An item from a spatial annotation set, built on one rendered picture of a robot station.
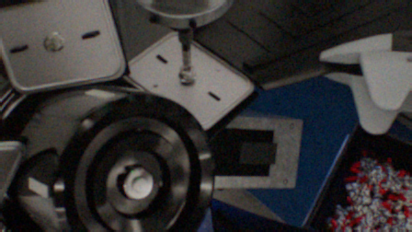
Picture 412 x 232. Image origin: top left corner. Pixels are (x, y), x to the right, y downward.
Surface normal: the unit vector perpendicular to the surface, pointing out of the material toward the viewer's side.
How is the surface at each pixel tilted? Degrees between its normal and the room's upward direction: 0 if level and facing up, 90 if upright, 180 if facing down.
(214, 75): 9
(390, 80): 6
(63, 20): 54
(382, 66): 6
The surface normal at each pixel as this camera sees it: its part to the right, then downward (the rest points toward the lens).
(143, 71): -0.02, -0.64
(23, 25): -0.26, 0.35
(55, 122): -0.61, -0.62
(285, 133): 0.55, 0.12
